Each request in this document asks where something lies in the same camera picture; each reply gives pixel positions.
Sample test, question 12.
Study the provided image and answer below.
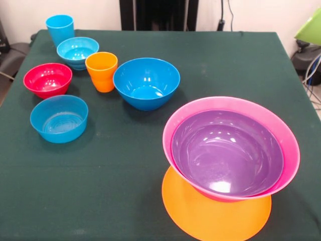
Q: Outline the purple bowl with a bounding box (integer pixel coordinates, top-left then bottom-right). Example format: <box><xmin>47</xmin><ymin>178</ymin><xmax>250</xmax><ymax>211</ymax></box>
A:
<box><xmin>171</xmin><ymin>109</ymin><xmax>284</xmax><ymax>197</ymax></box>

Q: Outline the green bowl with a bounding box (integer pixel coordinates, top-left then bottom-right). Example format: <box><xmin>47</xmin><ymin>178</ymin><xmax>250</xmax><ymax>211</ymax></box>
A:
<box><xmin>294</xmin><ymin>7</ymin><xmax>321</xmax><ymax>47</ymax></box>

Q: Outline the small ribbed cyan bowl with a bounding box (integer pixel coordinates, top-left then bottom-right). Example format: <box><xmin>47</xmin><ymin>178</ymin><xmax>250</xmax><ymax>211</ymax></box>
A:
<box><xmin>56</xmin><ymin>36</ymin><xmax>100</xmax><ymax>71</ymax></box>

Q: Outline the dark green tablecloth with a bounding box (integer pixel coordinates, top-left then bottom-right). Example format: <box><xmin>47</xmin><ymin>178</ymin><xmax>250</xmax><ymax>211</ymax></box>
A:
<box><xmin>0</xmin><ymin>29</ymin><xmax>321</xmax><ymax>241</ymax></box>

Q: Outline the translucent blue bowl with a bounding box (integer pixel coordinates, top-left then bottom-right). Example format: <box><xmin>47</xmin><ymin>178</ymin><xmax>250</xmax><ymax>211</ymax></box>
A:
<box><xmin>30</xmin><ymin>94</ymin><xmax>89</xmax><ymax>144</ymax></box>

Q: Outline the blue cup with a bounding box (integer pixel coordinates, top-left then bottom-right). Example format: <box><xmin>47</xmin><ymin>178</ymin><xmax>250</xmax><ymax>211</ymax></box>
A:
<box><xmin>45</xmin><ymin>14</ymin><xmax>75</xmax><ymax>48</ymax></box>

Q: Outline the orange cup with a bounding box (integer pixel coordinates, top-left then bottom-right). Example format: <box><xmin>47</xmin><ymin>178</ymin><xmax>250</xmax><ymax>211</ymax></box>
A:
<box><xmin>85</xmin><ymin>51</ymin><xmax>118</xmax><ymax>93</ymax></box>

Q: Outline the black hanging cable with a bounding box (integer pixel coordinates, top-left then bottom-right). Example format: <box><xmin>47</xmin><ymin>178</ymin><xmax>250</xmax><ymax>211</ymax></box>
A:
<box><xmin>217</xmin><ymin>0</ymin><xmax>235</xmax><ymax>32</ymax></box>

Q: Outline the large orange bowl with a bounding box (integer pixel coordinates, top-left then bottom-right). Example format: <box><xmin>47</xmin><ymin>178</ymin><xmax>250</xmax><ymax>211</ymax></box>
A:
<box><xmin>162</xmin><ymin>165</ymin><xmax>272</xmax><ymax>241</ymax></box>

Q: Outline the large pink bowl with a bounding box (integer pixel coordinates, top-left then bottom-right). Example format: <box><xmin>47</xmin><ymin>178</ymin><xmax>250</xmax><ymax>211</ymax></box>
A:
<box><xmin>162</xmin><ymin>96</ymin><xmax>301</xmax><ymax>202</ymax></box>

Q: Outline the small crimson bowl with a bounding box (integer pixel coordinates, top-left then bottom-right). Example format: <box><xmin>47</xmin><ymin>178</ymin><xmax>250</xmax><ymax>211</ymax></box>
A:
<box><xmin>23</xmin><ymin>62</ymin><xmax>73</xmax><ymax>99</ymax></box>

